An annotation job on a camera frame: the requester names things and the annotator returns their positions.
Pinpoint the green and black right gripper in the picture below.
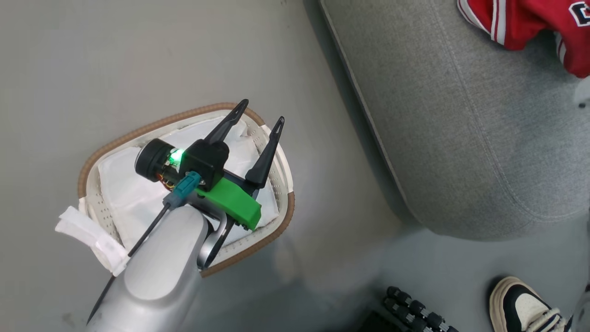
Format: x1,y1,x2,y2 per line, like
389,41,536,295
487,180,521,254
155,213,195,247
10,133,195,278
195,99,286,231

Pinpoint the red and white garment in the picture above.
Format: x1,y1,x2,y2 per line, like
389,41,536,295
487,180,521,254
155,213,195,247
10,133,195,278
457,0,590,78

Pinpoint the white basket with brown rim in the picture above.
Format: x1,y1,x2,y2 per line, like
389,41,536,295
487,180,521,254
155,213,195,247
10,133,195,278
77,102,295,278

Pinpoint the white fabric basket liner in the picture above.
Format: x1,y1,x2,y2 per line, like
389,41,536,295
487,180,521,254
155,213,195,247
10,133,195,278
54,122,282,277

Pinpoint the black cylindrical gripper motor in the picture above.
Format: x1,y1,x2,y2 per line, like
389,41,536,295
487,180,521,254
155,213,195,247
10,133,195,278
135,138,183,190

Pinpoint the grey fabric sofa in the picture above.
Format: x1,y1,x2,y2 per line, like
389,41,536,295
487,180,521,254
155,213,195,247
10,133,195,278
318,0,590,241

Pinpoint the black and cream sneaker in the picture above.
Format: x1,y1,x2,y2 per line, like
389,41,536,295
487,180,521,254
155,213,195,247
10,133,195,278
489,276,573,332

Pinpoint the teal cable connector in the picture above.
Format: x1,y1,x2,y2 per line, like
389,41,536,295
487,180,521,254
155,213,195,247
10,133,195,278
162,172,202,210

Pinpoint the thin black cable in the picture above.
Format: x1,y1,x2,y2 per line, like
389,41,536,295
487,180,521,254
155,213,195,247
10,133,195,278
87,203,172,326

